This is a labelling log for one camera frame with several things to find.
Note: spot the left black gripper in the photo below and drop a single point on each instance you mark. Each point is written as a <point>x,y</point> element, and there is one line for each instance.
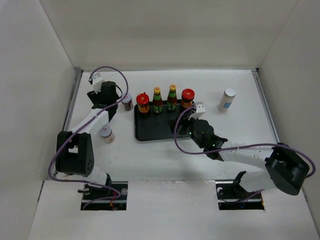
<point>94,96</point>

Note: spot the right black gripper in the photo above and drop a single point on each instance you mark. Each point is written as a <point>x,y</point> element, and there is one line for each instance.
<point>185,123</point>

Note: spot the red lid chili jar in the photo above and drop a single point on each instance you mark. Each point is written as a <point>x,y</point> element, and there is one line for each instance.
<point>143,104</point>
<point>187,97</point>

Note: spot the yellow cap sauce bottle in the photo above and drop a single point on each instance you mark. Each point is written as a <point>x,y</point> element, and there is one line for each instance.
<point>157,101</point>
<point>172,98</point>

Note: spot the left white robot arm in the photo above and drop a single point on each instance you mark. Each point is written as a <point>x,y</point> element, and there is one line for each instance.
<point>75,147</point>

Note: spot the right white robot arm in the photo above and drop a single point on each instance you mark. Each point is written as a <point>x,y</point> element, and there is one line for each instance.
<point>277,165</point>

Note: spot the white lid dark jar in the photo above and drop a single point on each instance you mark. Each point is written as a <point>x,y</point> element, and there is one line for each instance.
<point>127,102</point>

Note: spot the black plastic tray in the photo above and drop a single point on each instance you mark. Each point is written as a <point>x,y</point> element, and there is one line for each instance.
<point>156,126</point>

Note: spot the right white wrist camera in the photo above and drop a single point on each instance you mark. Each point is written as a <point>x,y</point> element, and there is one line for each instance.
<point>197,111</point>

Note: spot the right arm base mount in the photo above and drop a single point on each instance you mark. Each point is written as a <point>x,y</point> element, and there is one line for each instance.
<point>231,196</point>

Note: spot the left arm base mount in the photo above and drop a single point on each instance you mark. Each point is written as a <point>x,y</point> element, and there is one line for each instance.
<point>102,199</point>

